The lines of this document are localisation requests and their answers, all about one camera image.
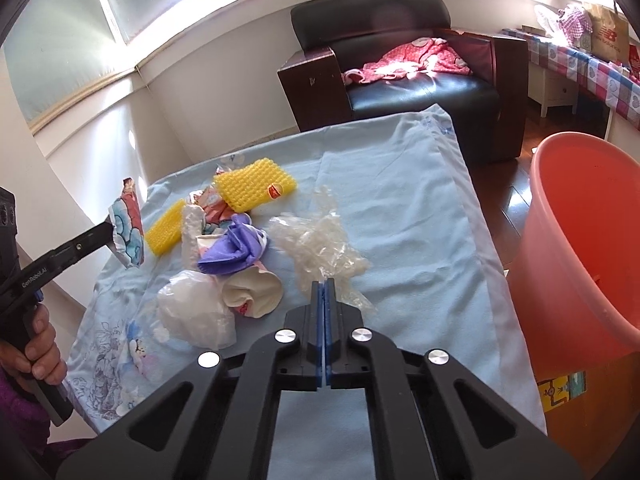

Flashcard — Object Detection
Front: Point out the person's left hand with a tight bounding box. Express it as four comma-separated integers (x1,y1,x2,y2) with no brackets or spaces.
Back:
0,302,69,387

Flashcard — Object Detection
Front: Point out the clear plastic bag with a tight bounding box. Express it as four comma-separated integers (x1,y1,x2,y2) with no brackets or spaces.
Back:
269,185,379,319

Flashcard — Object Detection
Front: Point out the small yellow foam net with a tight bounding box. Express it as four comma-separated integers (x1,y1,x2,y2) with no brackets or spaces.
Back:
144,199,187,257

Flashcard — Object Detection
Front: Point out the pink dotted garment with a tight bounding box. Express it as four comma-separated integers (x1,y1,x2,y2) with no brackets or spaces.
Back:
341,37,474,86

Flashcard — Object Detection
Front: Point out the large yellow foam net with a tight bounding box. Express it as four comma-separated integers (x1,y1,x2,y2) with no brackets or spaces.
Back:
212,157,299,212

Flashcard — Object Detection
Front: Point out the white crumpled plastic bag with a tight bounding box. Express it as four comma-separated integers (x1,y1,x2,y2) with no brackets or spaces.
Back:
155,269,237,351

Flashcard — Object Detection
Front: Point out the blue red printed snack wrapper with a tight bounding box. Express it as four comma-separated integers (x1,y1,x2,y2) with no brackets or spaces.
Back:
107,177,147,269

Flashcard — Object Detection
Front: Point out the brown paper bag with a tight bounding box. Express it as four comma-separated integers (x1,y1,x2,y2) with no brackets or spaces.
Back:
584,2,631,64

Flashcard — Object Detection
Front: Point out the crushed cream paper cup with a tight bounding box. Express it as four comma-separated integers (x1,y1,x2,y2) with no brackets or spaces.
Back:
222,264,285,320

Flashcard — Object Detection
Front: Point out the white cabinet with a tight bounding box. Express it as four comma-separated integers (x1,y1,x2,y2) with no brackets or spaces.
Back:
527,62,581,121

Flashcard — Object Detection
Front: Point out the table with checked cloth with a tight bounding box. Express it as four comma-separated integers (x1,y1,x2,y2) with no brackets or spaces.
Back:
502,26,640,142

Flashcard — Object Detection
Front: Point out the orange cardboard box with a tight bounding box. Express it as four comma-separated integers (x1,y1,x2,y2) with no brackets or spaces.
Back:
534,345,640,480

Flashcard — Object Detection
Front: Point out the person's left forearm purple sleeve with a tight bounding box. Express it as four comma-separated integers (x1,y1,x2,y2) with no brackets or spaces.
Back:
0,367,93,468

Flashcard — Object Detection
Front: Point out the light blue cloth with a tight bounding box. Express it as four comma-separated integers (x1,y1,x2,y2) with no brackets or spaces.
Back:
65,103,549,480

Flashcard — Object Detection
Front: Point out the frosted window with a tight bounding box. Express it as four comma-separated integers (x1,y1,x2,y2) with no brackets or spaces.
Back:
4,0,361,128

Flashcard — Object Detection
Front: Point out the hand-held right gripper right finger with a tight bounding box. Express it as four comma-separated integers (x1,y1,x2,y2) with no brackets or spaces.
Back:
325,278,587,480

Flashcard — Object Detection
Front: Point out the pink checkered bag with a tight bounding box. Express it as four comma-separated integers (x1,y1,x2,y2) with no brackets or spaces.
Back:
556,4,594,46

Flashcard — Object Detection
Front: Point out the black leather armchair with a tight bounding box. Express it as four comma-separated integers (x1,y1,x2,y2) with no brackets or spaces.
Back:
277,0,530,165

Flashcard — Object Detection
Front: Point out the pink printed wrapper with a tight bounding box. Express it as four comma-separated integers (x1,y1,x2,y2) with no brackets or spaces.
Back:
187,186,237,227

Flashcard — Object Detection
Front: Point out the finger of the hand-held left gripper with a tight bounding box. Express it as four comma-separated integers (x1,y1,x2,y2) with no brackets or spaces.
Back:
49,220,117,268

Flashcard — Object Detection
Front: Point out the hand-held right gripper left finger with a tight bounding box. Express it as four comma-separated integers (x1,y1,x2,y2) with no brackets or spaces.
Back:
55,280,327,480

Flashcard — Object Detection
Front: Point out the purple glove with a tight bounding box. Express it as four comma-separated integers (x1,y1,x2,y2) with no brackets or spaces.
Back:
197,213,270,277

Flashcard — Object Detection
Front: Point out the pink plastic bucket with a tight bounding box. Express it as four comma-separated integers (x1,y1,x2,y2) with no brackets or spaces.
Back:
505,131,640,361

